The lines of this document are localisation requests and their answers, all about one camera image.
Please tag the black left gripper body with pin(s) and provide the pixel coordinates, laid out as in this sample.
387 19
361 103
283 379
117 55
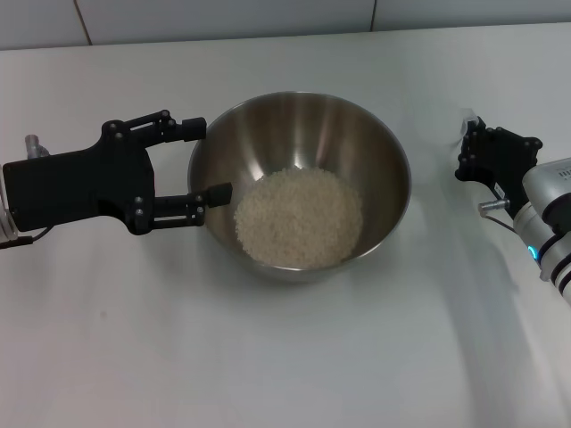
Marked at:
76 187

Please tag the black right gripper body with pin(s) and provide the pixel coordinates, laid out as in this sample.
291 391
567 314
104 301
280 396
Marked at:
513 165

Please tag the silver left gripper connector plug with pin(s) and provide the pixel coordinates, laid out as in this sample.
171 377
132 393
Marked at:
35 146

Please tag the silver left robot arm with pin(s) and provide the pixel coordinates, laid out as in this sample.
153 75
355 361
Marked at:
6 223

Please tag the white rice grains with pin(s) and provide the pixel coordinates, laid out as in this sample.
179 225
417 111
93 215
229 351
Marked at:
299 218

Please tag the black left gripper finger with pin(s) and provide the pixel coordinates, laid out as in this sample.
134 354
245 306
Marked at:
220 195
194 128

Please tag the stainless steel mixing bowl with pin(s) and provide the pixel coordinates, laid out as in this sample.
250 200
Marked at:
312 134

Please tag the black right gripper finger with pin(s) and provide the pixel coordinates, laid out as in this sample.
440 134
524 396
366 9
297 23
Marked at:
473 169
484 134

